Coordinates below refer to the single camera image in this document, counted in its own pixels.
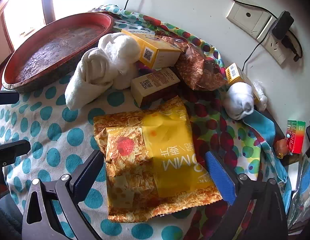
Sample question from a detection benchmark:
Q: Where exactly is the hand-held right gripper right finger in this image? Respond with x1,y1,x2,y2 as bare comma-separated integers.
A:
205,151,289,240

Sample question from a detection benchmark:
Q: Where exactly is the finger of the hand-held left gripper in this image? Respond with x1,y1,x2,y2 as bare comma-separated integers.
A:
0,91,20,105
0,139,31,201

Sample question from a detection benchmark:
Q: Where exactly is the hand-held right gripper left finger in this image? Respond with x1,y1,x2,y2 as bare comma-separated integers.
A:
21,150,105,240

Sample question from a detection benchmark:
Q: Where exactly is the yellow snack packet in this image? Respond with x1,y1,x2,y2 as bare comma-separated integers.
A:
93,96,224,222

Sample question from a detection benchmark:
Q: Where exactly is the red oval basin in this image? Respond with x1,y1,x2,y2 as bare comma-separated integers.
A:
1,12,115,94

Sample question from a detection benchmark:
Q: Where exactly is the small white sock ball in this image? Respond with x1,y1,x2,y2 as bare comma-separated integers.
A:
224,82,255,120

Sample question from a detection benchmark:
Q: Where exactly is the long white sock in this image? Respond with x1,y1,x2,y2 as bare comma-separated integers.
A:
64,47,116,110

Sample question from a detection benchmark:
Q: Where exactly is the yellow box with barcode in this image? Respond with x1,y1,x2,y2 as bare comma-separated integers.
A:
225,63,260,105

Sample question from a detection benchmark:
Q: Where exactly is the brown and cream box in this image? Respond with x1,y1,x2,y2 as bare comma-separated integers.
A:
131,67,181,108

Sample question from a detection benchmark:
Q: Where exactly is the brown snack packet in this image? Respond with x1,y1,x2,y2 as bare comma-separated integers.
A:
156,35,228,91

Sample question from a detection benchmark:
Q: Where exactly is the yellow box with square code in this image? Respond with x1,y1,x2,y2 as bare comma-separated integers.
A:
121,29,182,70

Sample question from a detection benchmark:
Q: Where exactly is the polka dot cloth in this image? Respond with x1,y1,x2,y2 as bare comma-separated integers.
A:
0,4,293,240

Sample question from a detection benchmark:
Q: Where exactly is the blue cloth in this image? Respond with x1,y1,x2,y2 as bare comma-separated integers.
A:
243,110,277,151

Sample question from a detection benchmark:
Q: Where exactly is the small orange figurine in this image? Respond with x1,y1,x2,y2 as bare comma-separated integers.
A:
274,139,290,159

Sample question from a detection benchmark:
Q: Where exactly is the clear plastic bag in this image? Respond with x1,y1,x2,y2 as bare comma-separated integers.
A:
287,152,310,228

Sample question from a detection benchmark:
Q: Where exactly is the green and red box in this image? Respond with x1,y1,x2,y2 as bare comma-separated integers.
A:
286,119,307,154

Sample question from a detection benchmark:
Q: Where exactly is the white crumpled plastic wrap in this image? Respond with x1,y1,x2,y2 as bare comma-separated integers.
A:
252,80,268,112

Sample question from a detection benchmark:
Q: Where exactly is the white power outlet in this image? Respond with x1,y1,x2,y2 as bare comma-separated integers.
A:
257,26,296,65

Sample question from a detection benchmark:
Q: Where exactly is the black plug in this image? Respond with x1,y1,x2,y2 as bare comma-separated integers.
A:
281,36,303,62

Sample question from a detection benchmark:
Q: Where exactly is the black power adapter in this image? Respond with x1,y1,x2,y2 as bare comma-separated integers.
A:
272,11,294,40

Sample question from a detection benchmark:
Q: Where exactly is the dark wooden door frame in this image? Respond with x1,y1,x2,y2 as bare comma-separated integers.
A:
41,0,57,22

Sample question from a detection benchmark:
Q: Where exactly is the black adapter cable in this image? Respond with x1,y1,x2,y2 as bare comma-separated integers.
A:
242,38,271,72

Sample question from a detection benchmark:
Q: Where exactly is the white wall plate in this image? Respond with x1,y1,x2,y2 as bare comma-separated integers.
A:
226,0,272,39

